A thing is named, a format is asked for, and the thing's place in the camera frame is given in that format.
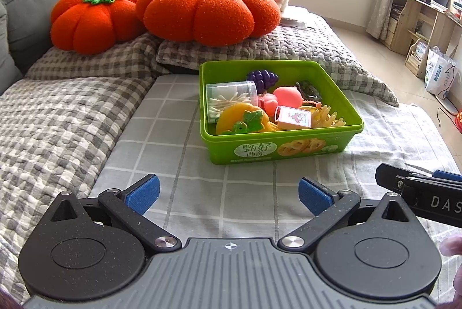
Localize grey sofa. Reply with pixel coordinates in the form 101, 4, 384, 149
0, 0, 86, 97

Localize white shopping bag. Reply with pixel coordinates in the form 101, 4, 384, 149
425, 46, 459, 100

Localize small orange pumpkin cushion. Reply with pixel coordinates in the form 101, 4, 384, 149
50, 0, 156, 55

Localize person's right hand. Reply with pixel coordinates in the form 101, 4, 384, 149
442, 237, 462, 299

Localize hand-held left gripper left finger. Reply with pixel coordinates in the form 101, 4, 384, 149
38, 174, 182, 254

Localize white paper sheets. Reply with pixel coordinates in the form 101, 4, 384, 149
279, 14, 308, 28

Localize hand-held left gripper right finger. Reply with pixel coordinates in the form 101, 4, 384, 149
278, 177, 416, 254

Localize grey checked blanket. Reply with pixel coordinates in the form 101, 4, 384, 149
0, 32, 160, 303

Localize pink toy pig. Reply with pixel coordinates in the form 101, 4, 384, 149
258, 85, 304, 118

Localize clear cotton swab jar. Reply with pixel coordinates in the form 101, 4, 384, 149
205, 80, 259, 124

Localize wooden shelf desk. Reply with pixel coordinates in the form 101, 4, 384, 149
384, 0, 462, 79

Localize grey grid bed sheet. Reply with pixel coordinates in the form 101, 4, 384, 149
87, 72, 462, 303

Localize green plastic box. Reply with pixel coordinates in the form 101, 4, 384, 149
199, 59, 365, 165

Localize orange toy pumpkin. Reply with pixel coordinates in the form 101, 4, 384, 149
215, 103, 273, 136

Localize grey quilted blanket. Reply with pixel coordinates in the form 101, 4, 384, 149
155, 11, 400, 108

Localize black cable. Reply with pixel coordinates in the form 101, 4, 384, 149
437, 107, 458, 128

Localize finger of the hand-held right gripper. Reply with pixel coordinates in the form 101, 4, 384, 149
406, 170, 462, 184
375, 163, 408, 195

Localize small pink box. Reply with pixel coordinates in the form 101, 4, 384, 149
273, 105, 314, 131

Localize large orange pumpkin cushion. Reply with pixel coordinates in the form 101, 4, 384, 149
135, 0, 282, 48

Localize purple toy grapes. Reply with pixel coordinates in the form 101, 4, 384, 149
246, 69, 280, 93

